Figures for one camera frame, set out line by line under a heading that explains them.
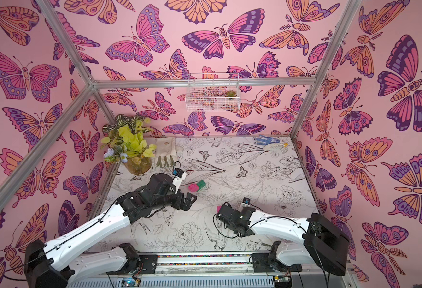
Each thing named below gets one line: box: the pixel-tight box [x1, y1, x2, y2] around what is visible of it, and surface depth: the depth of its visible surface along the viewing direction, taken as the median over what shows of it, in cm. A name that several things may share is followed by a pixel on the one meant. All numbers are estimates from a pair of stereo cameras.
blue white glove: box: [253, 135, 280, 146], surface depth 119 cm
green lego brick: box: [196, 180, 207, 192], surface depth 99 cm
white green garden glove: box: [155, 136, 178, 168], surface depth 114 cm
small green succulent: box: [224, 90, 237, 98], surface depth 94 cm
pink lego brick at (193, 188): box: [188, 183, 200, 192], surface depth 93 cm
